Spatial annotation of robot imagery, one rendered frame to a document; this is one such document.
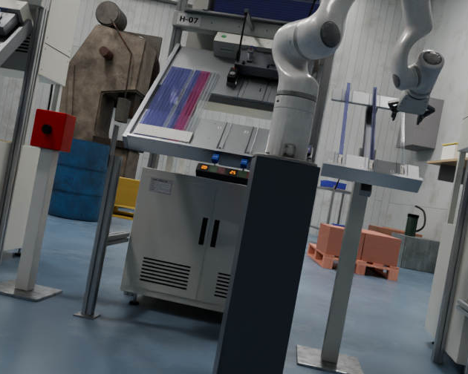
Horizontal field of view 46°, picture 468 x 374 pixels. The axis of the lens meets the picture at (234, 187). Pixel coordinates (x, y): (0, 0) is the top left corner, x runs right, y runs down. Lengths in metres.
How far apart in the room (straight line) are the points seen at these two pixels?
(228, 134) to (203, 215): 0.42
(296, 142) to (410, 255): 5.76
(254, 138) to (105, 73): 6.39
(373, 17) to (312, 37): 9.77
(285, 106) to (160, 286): 1.19
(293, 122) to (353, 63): 9.48
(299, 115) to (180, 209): 1.01
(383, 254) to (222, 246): 3.32
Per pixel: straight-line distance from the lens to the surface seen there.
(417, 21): 1.96
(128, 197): 6.71
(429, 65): 1.94
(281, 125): 1.58
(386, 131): 11.02
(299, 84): 1.59
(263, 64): 2.50
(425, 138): 9.70
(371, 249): 5.54
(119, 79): 8.38
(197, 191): 2.42
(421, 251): 7.30
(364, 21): 11.27
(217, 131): 2.21
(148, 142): 2.16
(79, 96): 8.51
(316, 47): 1.58
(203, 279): 2.44
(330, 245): 5.45
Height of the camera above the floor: 0.60
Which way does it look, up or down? level
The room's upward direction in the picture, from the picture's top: 10 degrees clockwise
